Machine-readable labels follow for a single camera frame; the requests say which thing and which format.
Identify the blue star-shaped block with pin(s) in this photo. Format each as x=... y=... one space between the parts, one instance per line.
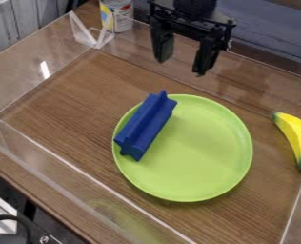
x=145 y=124

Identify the white labelled can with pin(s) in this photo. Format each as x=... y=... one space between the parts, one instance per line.
x=117 y=13

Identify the green round plate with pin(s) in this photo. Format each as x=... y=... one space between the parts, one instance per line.
x=198 y=158

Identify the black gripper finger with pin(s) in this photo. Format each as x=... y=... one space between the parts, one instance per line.
x=206 y=56
x=162 y=40

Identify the yellow toy banana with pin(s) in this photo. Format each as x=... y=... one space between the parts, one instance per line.
x=289 y=125

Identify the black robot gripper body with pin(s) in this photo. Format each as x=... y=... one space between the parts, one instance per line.
x=194 y=19

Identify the clear acrylic enclosure wall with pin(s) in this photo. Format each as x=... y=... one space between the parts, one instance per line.
x=73 y=82

